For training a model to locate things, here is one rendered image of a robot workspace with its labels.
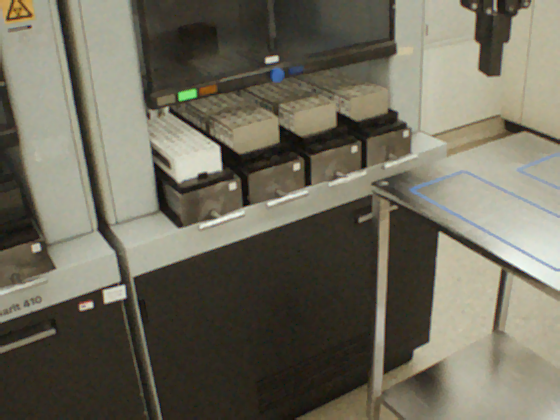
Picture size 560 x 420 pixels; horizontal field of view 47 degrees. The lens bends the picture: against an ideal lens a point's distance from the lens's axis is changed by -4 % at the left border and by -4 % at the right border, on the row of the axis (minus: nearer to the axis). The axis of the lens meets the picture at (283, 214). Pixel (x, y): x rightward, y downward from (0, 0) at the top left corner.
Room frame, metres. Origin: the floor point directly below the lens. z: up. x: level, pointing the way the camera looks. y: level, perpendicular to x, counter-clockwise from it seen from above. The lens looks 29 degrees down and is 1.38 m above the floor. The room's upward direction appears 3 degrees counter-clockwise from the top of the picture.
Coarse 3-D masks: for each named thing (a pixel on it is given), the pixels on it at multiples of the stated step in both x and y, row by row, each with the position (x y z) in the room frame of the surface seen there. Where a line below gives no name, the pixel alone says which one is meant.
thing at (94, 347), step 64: (0, 0) 1.10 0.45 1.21; (64, 64) 1.15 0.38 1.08; (64, 128) 1.13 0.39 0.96; (64, 192) 1.12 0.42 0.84; (64, 256) 1.06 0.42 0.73; (0, 320) 0.95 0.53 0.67; (64, 320) 1.01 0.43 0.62; (0, 384) 0.93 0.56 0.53; (64, 384) 0.99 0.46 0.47; (128, 384) 1.06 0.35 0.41
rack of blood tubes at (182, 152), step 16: (160, 128) 1.37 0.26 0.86; (176, 128) 1.36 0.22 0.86; (192, 128) 1.35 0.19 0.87; (160, 144) 1.28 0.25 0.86; (176, 144) 1.27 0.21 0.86; (192, 144) 1.26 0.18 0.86; (208, 144) 1.27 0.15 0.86; (160, 160) 1.32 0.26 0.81; (176, 160) 1.19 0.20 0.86; (192, 160) 1.20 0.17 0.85; (208, 160) 1.22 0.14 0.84; (176, 176) 1.19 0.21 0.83; (192, 176) 1.20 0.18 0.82
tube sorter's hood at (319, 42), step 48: (144, 0) 1.22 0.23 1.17; (192, 0) 1.26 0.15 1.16; (240, 0) 1.32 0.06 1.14; (288, 0) 1.37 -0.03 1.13; (336, 0) 1.43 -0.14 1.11; (384, 0) 1.50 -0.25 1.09; (144, 48) 1.21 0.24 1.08; (192, 48) 1.26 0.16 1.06; (240, 48) 1.31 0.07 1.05; (288, 48) 1.37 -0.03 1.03; (336, 48) 1.43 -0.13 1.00; (384, 48) 1.49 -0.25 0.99
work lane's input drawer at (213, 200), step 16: (160, 176) 1.25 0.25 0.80; (208, 176) 1.20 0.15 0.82; (224, 176) 1.20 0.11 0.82; (160, 192) 1.24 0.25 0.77; (176, 192) 1.17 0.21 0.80; (192, 192) 1.16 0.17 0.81; (208, 192) 1.18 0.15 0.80; (224, 192) 1.19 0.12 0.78; (240, 192) 1.21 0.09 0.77; (176, 208) 1.17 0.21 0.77; (192, 208) 1.16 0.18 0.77; (208, 208) 1.17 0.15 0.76; (224, 208) 1.19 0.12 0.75; (240, 208) 1.21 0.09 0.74; (208, 224) 1.13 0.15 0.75
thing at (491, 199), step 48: (528, 144) 1.28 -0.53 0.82; (384, 192) 1.10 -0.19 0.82; (432, 192) 1.08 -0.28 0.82; (480, 192) 1.07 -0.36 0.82; (528, 192) 1.06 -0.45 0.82; (384, 240) 1.12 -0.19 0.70; (480, 240) 0.90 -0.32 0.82; (528, 240) 0.89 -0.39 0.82; (384, 288) 1.12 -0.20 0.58; (432, 384) 1.14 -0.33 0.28; (480, 384) 1.13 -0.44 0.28; (528, 384) 1.12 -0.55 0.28
